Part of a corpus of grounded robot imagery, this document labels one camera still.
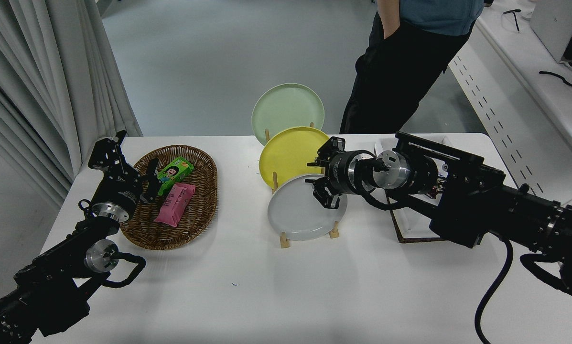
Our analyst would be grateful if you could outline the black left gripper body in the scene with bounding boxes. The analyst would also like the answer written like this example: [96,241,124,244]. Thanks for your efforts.
[92,175,144,215]

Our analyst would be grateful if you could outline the white curtain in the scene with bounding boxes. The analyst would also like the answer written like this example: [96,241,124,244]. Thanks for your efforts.
[0,0,143,211]

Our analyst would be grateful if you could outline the pink snack pack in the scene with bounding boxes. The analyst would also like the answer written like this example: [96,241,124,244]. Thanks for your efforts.
[154,183,196,227]

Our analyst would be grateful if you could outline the white tray with cork rim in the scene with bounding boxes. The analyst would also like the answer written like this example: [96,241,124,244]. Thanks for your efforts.
[374,138,448,244]

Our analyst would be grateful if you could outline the yellow plate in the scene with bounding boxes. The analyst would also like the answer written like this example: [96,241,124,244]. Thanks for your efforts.
[259,126,332,190]

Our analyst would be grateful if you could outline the grey plate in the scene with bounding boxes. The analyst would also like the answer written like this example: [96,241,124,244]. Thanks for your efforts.
[267,173,348,241]

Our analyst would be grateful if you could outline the person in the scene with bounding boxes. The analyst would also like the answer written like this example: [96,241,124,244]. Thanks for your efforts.
[339,0,485,135]

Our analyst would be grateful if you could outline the long white side table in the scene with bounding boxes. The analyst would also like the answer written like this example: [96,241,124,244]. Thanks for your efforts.
[447,0,572,208]

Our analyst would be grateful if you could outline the brown wicker basket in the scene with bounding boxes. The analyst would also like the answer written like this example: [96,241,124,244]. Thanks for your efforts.
[120,145,218,251]

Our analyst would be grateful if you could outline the black cable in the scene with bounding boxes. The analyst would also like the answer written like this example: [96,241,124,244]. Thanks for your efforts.
[539,71,572,88]

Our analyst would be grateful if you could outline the pale green plate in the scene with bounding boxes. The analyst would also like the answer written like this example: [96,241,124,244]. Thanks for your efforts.
[251,83,325,146]

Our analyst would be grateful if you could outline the green snack pack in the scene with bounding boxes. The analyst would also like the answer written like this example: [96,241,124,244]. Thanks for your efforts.
[157,156,194,196]

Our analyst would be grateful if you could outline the silver laptop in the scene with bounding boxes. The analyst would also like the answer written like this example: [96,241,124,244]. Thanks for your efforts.
[529,0,572,66]

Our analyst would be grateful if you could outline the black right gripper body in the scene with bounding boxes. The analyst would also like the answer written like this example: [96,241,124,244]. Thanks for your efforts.
[329,151,361,195]

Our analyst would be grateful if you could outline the black glasses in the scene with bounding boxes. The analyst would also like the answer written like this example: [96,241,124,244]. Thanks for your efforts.
[503,9,523,33]

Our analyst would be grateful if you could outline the wooden plate rack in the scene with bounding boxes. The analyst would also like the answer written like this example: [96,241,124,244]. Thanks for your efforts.
[265,122,340,249]

